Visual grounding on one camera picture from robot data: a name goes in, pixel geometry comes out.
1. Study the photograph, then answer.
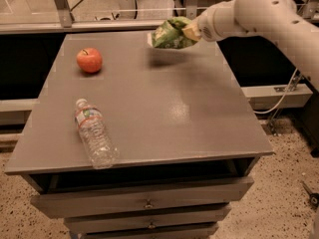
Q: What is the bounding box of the metal railing frame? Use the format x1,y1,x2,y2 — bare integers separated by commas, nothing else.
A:
0,0,319,35

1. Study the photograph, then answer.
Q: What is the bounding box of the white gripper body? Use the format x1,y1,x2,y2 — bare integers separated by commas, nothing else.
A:
197,0,240,42

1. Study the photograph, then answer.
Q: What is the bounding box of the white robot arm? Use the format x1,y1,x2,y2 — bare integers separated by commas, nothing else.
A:
182,0,319,90

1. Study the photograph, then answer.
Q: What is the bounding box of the green jalapeno chip bag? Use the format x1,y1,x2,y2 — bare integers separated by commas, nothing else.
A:
148,16,196,49

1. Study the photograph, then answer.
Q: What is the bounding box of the grey drawer cabinet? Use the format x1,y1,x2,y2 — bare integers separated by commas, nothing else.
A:
4,30,275,239

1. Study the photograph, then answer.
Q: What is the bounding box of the top grey drawer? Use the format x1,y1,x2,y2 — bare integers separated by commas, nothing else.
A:
31,176,253,218

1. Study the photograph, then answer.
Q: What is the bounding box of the bottom grey drawer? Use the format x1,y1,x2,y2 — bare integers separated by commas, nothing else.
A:
81,223,218,239

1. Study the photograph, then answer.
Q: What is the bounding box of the clear plastic water bottle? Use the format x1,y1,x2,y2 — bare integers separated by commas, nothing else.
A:
75,99,119,169

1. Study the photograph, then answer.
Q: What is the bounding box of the grey drawer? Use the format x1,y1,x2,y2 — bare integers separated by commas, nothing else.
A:
31,176,253,218
64,203,230,233
81,223,218,239

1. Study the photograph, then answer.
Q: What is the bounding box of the red apple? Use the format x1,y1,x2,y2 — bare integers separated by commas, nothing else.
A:
76,48,103,74

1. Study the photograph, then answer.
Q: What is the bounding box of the middle grey drawer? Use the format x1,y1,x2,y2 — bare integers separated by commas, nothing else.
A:
64,203,230,233

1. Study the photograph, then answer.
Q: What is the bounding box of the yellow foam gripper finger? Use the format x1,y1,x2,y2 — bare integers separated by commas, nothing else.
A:
182,19,201,41

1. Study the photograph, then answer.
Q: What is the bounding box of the black caster wheel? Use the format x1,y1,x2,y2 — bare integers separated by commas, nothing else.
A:
302,181,319,208

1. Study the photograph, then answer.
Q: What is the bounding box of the white cable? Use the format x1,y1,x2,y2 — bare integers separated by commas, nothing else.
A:
252,67,300,116

